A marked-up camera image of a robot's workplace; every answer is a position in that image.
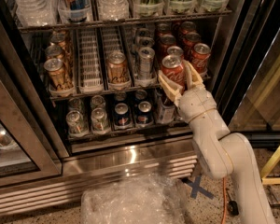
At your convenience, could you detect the open fridge glass door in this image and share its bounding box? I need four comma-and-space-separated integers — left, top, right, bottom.
207, 0, 280, 148

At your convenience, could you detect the orange cable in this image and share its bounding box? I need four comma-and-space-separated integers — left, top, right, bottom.
221, 176, 228, 224

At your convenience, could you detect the front silver slim can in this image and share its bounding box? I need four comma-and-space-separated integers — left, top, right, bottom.
137, 47, 155, 80

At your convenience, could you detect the blue tape cross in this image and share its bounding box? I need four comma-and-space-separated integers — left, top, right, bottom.
183, 175, 214, 200

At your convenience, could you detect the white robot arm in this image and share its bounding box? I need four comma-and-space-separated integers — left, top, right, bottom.
158, 62, 275, 224

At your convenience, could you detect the lone gold can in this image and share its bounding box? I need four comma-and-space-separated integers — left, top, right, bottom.
107, 51, 130, 84

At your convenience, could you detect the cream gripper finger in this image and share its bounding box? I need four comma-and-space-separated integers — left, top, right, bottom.
183, 60, 204, 90
158, 70, 183, 106

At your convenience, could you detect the front gold can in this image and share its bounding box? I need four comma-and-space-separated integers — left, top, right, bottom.
44, 58, 73, 91

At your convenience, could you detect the red bull can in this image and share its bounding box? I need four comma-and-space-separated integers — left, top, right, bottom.
63, 0, 90, 23

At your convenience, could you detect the green-silver can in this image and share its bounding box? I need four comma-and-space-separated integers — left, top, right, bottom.
66, 110, 89, 136
91, 107, 110, 133

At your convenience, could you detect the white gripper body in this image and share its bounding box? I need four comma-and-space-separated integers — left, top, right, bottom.
177, 87, 217, 123

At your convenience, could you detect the left bottled drink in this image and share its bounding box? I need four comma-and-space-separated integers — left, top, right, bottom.
157, 90, 175, 124

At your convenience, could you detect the pepsi can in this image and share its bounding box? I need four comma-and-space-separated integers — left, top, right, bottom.
136, 101, 152, 124
115, 103, 131, 128

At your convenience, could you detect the front left green-silver can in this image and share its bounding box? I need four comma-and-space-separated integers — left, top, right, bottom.
66, 110, 89, 136

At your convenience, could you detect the coke can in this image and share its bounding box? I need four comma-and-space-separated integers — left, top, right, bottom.
178, 21, 196, 35
190, 43, 211, 74
159, 35, 176, 58
161, 55, 185, 88
167, 46, 184, 59
183, 32, 201, 50

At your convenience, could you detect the left fridge door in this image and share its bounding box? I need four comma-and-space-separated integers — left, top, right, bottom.
0, 45, 63, 189

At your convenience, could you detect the yellow stand with clamp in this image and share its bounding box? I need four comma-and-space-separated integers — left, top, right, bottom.
226, 133, 280, 217

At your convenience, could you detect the rear silver slim can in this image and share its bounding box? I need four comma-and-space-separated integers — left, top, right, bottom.
135, 28, 150, 38

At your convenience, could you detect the middle gold can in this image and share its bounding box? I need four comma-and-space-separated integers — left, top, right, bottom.
45, 45, 67, 63

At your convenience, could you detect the front right pepsi can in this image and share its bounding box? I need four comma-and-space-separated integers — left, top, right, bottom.
136, 101, 152, 124

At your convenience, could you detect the clear plastic wrapped bundle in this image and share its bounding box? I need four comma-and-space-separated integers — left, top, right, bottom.
80, 175, 187, 224

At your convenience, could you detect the front left pepsi can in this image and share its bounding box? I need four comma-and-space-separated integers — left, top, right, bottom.
115, 103, 131, 128

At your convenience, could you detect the silver slim can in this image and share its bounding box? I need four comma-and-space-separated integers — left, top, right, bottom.
137, 37, 155, 48
137, 47, 155, 80
135, 28, 150, 38

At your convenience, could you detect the rear gold can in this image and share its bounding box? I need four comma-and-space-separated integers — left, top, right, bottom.
49, 33, 71, 52

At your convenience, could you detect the steel fridge bottom grille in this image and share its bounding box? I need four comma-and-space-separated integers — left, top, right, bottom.
0, 135, 197, 217

